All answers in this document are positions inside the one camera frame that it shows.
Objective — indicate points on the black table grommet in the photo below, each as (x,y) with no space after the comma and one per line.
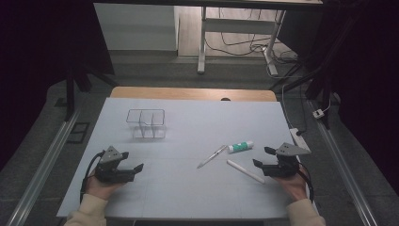
(225,99)

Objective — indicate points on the person's right hand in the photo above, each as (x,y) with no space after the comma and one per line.
(293,186)

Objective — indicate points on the person's left hand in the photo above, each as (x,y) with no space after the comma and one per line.
(100,188)

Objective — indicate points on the aluminium floor rail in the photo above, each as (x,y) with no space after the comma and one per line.
(40,171)
(343,169)

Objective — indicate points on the clear plastic organizer box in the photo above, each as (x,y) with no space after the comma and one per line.
(147,124)

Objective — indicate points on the white cabinet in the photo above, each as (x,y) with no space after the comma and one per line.
(135,28)

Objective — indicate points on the small white adapter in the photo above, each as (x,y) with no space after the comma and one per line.
(318,113)

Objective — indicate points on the black tripod stand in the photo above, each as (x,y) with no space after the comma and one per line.
(69,91)
(323,91)

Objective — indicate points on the white desk frame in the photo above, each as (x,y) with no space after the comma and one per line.
(238,25)

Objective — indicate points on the white table sheet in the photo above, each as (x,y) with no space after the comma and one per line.
(188,194)

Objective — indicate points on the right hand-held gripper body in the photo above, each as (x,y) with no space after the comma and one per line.
(284,164)

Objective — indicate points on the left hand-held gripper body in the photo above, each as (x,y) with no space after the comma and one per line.
(108,171)

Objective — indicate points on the white power strip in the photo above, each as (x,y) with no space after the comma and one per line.
(296,136)

